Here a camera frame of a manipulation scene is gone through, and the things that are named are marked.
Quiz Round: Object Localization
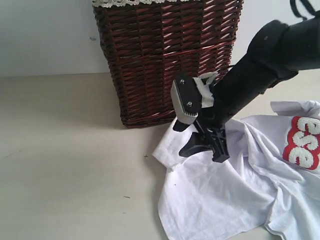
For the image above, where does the dark red wicker basket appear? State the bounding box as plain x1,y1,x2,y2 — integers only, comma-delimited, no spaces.
93,0,244,128

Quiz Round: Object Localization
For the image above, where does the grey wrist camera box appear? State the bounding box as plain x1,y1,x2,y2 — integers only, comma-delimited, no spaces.
170,71,218,126

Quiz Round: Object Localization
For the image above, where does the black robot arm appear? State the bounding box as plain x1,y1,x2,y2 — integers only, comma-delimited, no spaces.
170,17,320,163

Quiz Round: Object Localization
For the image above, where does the white t-shirt red patch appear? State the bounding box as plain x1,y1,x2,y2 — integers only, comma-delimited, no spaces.
153,100,320,240

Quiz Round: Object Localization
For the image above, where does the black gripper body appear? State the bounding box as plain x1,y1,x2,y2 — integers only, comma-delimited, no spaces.
194,99,233,163

